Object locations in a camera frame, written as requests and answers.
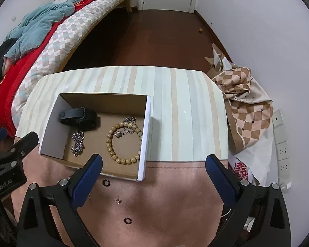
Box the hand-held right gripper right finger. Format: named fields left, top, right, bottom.
left=205, top=154, right=291, bottom=247

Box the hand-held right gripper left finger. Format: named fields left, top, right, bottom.
left=17, top=154, right=103, bottom=247

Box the cardboard box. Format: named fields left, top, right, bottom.
left=39, top=93, right=152, bottom=183

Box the white plastic bag red print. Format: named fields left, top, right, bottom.
left=228, top=126, right=282, bottom=186

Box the black fitness band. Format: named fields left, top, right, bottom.
left=59, top=107, right=101, bottom=129

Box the pink brown table mat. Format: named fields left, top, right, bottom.
left=12, top=157, right=230, bottom=247

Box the bed with quilts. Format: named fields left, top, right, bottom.
left=0, top=0, right=112, bottom=137

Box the white power strip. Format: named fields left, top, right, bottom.
left=272, top=109, right=293, bottom=191

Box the diamond pattern cloth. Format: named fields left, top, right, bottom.
left=211, top=67, right=274, bottom=153

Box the checkered quilt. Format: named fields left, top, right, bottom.
left=12, top=0, right=131, bottom=132

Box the teal blanket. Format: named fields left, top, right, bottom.
left=4, top=0, right=132, bottom=60

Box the silver chain bracelet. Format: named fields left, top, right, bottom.
left=71, top=131, right=86, bottom=157

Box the wooden bead bracelet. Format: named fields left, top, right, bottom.
left=105, top=122, right=144, bottom=165

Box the silver pendant necklace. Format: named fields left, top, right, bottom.
left=114, top=116, right=137, bottom=138

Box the wooden bed frame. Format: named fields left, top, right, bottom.
left=57, top=0, right=133, bottom=72

